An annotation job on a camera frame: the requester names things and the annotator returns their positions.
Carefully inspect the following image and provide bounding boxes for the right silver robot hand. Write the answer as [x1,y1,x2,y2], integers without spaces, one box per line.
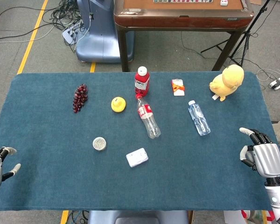
[239,127,280,179]

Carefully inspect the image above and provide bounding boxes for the small transparent round container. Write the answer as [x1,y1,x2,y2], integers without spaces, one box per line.
[92,137,107,151]

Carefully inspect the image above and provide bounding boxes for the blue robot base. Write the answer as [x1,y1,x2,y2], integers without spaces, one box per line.
[75,0,135,63]

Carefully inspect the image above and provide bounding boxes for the dark red plastic grapes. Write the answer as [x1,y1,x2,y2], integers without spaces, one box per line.
[72,84,89,114]

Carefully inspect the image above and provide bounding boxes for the clear water bottle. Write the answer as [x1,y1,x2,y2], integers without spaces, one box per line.
[188,100,211,137]

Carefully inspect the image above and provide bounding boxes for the yellow plush chick toy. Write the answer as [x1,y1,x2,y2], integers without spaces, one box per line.
[209,64,245,102]

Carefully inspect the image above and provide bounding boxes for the white orange snack packet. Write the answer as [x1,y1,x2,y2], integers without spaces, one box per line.
[171,78,186,97]

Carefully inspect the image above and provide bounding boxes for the black tripod stand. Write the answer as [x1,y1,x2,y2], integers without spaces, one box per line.
[200,0,271,68]

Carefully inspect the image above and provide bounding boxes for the empty cola bottle red label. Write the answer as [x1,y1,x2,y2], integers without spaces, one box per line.
[135,93,161,140]

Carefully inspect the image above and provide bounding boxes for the white rectangular pack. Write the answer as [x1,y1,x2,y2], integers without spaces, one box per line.
[126,147,149,168]

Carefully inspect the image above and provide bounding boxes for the blue table cloth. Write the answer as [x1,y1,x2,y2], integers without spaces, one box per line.
[0,71,280,212]

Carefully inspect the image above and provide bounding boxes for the yellow rubber duck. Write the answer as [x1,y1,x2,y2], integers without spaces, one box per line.
[111,97,127,113]

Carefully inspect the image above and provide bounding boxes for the grey blue robot torso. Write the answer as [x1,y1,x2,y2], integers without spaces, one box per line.
[87,210,189,224]

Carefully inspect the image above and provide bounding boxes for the red juice bottle white cap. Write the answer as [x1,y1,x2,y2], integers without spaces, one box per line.
[134,66,150,97]

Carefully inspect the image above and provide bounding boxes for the grey power strip with plugs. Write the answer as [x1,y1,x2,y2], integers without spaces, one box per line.
[62,20,84,45]

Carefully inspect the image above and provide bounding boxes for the brown mahjong table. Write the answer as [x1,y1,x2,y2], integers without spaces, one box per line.
[113,0,255,72]

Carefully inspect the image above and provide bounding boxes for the row of mahjong tiles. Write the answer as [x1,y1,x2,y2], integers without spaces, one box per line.
[153,0,214,4]

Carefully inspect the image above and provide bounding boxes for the black cable bundle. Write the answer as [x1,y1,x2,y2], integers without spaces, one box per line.
[0,0,84,53]

